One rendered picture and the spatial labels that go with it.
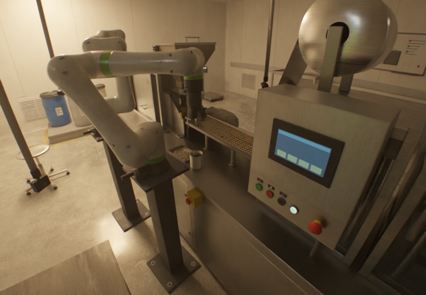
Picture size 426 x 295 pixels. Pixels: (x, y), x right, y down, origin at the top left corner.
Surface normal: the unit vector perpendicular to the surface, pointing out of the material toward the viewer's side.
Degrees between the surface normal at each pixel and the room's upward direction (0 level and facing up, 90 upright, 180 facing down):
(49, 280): 0
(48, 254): 0
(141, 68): 112
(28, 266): 0
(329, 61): 90
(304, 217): 90
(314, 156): 90
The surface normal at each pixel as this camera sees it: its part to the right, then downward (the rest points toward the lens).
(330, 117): -0.78, 0.27
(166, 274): 0.00, -0.90
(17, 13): 0.63, 0.34
